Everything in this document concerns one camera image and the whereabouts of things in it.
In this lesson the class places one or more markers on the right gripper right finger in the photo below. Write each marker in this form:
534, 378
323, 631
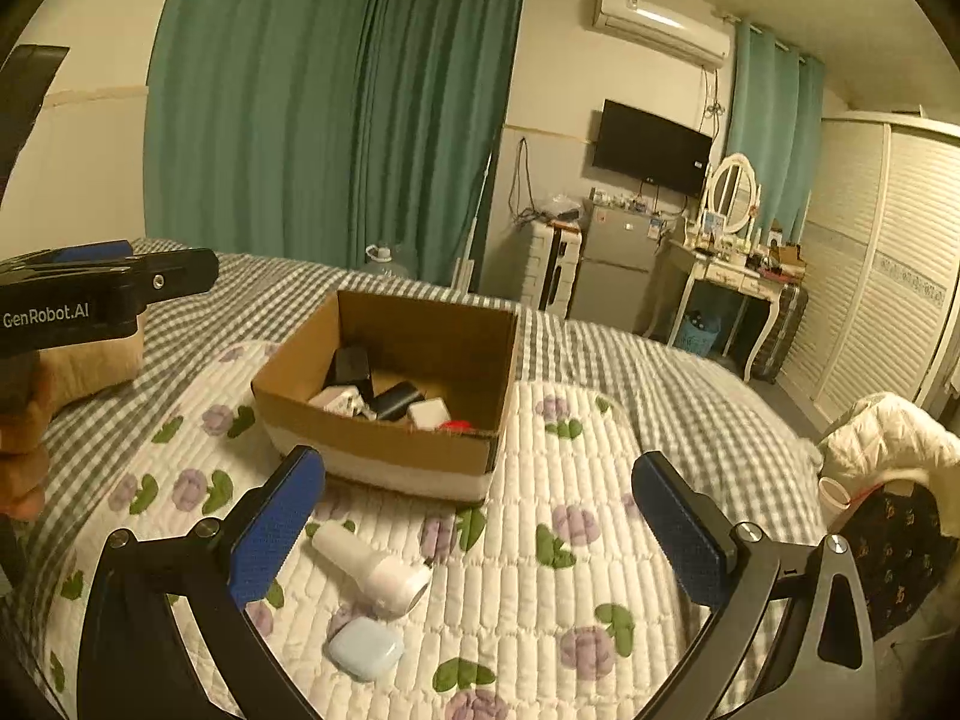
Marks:
821, 664

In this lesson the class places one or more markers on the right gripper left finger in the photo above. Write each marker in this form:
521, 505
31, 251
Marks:
133, 663

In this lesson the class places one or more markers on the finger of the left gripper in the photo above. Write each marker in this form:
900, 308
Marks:
141, 279
96, 252

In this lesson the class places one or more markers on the white wall plug adapter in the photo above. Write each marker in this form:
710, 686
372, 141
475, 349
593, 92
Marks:
341, 400

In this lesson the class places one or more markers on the white red-capped bottle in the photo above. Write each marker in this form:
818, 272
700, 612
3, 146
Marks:
456, 426

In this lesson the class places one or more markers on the person's left hand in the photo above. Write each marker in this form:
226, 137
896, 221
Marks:
25, 459

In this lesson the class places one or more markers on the dark patterned bag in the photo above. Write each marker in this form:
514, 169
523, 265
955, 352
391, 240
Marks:
899, 549

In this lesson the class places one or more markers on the white paper cup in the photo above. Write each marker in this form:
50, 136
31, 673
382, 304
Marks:
836, 504

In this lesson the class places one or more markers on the black device in box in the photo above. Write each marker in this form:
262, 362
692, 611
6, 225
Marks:
350, 367

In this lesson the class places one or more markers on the clear water jug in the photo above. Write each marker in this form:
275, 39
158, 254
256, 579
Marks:
382, 262

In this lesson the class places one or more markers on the large teal curtain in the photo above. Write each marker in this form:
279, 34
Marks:
311, 129

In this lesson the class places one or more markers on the light blue earbuds case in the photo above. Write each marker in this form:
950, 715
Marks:
365, 649

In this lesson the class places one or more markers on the cream puffy jacket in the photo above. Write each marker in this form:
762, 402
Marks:
884, 434

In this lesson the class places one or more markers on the brown cardboard box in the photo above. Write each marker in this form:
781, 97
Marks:
462, 353

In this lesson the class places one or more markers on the black rectangular case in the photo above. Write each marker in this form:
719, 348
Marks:
391, 405

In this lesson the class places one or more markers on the white cylindrical handheld device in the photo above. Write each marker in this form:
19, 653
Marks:
392, 586

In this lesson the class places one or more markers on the white square charger block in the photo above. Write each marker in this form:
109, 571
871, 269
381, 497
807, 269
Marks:
428, 415

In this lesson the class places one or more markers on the white stick vacuum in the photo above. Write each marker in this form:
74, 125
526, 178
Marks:
465, 261

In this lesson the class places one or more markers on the dark patterned suitcase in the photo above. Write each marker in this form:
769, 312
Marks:
773, 353

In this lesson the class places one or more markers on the blue plastic basket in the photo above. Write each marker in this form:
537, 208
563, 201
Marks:
698, 332

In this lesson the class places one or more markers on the white ribbed suitcase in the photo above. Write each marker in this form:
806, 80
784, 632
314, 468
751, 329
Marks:
546, 276

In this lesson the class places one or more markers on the white louvered wardrobe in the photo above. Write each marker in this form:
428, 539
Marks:
880, 242

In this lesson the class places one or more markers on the silver small refrigerator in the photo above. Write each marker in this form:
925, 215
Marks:
618, 256

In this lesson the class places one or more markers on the white oval vanity mirror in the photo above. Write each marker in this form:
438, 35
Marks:
732, 198

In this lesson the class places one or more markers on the white air conditioner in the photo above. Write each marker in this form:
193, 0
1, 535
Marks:
664, 30

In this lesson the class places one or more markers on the narrow teal curtain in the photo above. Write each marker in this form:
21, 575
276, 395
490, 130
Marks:
776, 121

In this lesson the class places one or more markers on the black wall television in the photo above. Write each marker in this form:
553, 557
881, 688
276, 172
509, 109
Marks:
654, 150

